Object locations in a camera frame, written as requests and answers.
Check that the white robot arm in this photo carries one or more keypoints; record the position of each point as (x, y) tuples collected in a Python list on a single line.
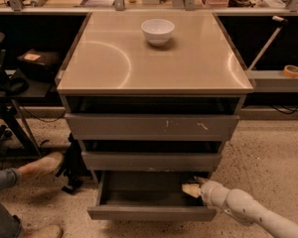
[(241, 206)]

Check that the bottom grey drawer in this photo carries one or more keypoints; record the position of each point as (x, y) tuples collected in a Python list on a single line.
[(147, 196)]

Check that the tape roll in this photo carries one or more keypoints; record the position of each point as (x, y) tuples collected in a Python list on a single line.
[(290, 71)]

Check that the black bag with label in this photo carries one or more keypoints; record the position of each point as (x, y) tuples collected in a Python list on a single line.
[(40, 66)]

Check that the middle grey drawer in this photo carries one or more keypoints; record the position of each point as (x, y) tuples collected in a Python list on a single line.
[(152, 156)]

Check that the black chocolate rxbar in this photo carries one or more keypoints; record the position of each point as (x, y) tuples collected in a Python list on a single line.
[(189, 181)]

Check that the black headphones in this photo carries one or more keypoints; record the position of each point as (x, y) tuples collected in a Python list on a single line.
[(12, 85)]

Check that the grey drawer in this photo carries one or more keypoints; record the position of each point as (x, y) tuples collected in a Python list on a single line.
[(152, 156), (147, 196), (149, 127)]

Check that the top grey drawer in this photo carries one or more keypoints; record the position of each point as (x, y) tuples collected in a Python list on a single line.
[(149, 127)]

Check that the blue jeans leg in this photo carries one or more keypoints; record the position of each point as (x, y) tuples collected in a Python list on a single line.
[(10, 227)]

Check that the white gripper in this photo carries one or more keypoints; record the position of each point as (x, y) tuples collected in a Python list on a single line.
[(209, 191)]

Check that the black stand frame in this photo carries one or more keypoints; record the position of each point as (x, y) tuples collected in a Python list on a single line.
[(13, 116)]

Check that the tan shoe lower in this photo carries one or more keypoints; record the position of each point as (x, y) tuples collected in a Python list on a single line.
[(51, 231)]

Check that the grey drawer cabinet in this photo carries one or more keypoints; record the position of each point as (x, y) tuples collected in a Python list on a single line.
[(113, 69)]

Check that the white ceramic bowl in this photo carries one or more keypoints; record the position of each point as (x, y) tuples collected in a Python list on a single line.
[(157, 32)]

